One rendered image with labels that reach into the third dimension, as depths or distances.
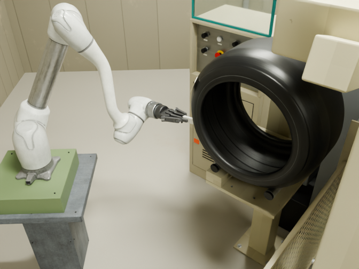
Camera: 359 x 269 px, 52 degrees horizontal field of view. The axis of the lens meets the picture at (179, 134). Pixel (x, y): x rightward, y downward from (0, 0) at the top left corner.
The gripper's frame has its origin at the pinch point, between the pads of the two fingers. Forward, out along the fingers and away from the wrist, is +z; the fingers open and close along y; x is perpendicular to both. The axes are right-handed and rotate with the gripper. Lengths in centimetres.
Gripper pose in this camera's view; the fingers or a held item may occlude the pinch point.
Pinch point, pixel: (188, 119)
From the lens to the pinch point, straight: 180.3
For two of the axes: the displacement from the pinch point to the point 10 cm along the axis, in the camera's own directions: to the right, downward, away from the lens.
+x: 1.2, 8.5, 5.1
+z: 7.6, 2.5, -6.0
